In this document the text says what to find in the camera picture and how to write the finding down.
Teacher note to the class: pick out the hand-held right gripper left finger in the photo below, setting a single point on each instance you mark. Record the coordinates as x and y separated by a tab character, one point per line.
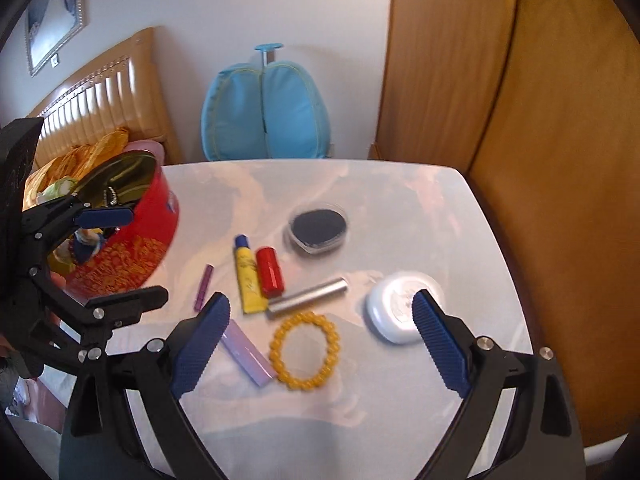
200	352

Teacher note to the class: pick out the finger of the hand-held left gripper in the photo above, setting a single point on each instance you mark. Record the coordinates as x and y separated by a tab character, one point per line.
105	216
125	302

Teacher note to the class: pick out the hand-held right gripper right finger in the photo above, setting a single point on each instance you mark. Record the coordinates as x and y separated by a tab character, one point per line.
442	347

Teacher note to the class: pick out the lilac lipstick case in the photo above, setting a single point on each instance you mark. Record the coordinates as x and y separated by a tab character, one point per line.
250	357

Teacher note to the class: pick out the red round tin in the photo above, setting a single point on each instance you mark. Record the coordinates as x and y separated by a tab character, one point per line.
145	255

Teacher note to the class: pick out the thin purple pen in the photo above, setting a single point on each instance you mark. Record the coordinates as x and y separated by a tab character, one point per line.
203	287

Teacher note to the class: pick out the white round case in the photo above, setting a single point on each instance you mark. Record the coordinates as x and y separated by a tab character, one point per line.
390	305

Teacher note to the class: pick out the yellow tube with blue cap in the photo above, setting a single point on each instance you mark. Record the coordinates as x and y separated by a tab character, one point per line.
248	280

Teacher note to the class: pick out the red lipstick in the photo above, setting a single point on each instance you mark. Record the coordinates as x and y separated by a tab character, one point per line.
270	272

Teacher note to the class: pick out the silver lipstick tube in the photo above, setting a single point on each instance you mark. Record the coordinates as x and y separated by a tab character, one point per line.
310	296

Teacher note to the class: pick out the clear case black puff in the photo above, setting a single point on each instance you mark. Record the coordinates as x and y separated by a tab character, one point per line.
320	227

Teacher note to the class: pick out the green cabbage plush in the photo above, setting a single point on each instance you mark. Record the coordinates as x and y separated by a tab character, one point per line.
57	187

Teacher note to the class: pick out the orange pillow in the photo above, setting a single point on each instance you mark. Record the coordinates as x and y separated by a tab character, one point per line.
100	150

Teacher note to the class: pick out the tan padded headboard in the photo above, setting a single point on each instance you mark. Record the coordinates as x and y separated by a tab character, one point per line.
125	95

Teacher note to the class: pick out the blue cushioned chair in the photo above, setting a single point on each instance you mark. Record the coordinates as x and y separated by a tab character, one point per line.
235	115

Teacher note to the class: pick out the silver framed picture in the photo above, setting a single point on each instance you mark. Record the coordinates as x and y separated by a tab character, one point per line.
55	10

